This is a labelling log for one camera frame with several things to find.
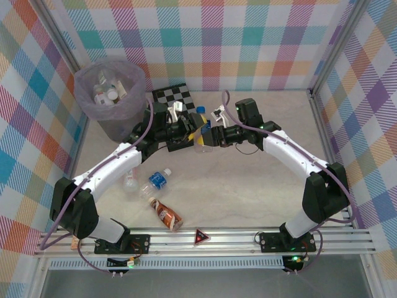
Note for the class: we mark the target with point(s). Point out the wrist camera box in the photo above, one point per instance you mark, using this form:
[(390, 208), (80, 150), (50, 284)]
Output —
[(218, 113), (175, 108)]

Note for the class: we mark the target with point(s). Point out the clear bottle blue label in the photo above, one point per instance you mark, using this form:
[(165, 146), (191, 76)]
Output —
[(156, 181)]

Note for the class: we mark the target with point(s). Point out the black grey chessboard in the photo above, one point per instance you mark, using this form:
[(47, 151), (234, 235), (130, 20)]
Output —
[(169, 94)]

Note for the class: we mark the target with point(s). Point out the red warning triangle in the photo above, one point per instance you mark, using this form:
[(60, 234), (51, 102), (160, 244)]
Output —
[(201, 239)]

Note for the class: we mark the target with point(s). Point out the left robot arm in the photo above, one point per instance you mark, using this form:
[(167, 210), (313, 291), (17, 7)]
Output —
[(105, 169)]

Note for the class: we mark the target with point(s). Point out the grey metal base panel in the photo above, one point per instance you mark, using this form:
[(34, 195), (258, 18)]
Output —
[(201, 284)]

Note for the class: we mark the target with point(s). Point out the clear bottle blue cap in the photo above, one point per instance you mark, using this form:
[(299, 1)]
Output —
[(201, 109)]

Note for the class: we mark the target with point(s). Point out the aluminium front rail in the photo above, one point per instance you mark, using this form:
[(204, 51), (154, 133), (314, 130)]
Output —
[(173, 240)]

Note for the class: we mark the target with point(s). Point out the brown label plastic bottle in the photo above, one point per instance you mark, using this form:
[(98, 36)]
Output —
[(166, 215)]

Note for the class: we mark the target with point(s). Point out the small cork block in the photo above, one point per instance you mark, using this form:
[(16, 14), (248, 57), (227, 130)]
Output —
[(74, 243)]

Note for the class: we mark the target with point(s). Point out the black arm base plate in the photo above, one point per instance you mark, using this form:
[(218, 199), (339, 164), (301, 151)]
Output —
[(273, 242), (139, 240)]

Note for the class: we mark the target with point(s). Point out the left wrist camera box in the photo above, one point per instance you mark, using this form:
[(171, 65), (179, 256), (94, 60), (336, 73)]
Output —
[(175, 108)]

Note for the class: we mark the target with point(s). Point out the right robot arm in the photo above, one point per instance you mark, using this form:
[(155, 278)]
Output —
[(288, 152)]

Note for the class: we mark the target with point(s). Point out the grey translucent waste bin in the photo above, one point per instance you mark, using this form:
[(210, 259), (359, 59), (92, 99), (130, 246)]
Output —
[(111, 128)]

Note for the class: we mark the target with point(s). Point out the small black controller board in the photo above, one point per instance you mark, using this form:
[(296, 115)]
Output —
[(293, 260), (119, 263)]

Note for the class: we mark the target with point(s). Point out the purple plastic bin liner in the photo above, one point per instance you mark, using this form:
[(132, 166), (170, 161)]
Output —
[(102, 114)]

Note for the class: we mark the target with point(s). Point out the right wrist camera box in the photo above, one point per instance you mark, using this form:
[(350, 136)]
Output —
[(218, 113)]

